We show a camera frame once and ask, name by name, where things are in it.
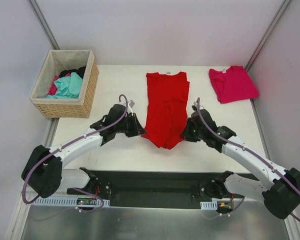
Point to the left white cable duct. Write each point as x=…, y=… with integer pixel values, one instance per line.
x=55, y=201

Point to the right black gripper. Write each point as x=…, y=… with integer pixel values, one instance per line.
x=190, y=131

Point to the magenta t shirt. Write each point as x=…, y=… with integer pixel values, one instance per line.
x=232, y=84

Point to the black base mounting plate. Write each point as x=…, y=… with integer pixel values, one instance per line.
x=163, y=190

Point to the pink t shirt in basket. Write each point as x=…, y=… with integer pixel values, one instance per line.
x=57, y=87

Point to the red t shirt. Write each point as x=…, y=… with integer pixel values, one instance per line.
x=167, y=108

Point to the right white cable duct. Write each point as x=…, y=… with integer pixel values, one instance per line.
x=209, y=205

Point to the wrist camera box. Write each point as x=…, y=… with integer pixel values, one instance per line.
x=195, y=105
x=130, y=103

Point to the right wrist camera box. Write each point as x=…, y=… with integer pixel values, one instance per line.
x=195, y=105

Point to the white cable duct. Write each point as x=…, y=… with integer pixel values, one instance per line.
x=55, y=201
x=209, y=205

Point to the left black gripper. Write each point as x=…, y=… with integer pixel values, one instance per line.
x=131, y=124

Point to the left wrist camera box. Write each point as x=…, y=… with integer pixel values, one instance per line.
x=130, y=103

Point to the teal t shirt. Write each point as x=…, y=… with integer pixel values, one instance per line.
x=72, y=89

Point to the black t shirt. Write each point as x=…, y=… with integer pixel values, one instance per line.
x=80, y=72

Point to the wicker basket with cloth liner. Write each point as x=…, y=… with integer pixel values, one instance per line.
x=57, y=61

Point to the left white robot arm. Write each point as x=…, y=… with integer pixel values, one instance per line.
x=45, y=170

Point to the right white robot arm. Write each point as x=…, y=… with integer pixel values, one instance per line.
x=275, y=186

